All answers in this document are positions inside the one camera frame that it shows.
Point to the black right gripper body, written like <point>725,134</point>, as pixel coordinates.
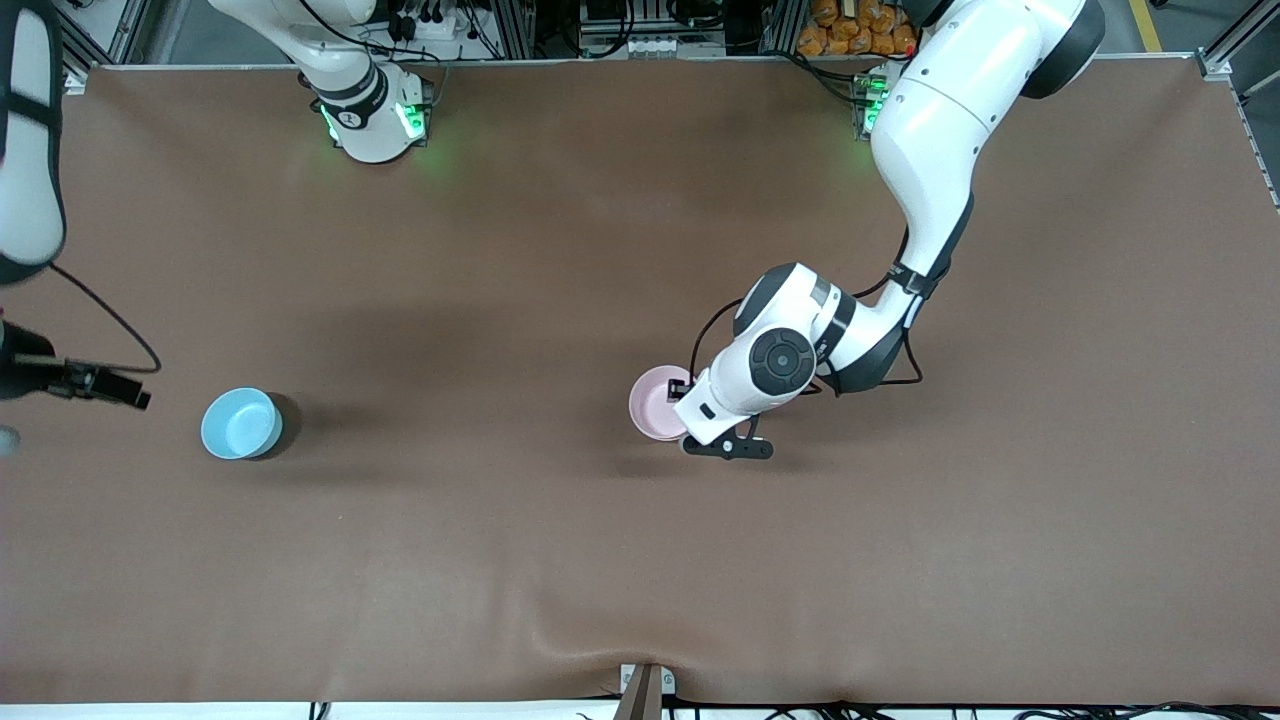
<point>22,372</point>

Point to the pink bowl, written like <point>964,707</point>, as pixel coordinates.
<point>652,405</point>

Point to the blue bowl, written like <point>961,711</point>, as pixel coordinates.
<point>240,425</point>

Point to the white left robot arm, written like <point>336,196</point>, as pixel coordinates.
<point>940,130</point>

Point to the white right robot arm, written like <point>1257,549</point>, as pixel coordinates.
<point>370,130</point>

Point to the brown table mat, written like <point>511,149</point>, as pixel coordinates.
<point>640,560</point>

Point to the white connector block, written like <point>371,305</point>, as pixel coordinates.
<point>650,46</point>

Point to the pile of orange objects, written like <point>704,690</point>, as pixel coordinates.
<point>850,30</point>

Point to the white power strip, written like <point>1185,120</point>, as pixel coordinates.
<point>425,25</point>

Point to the metal table clamp bracket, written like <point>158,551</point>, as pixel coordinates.
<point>645,690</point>

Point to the aluminium frame profile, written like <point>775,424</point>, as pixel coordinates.
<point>110,30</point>
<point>1240,40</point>

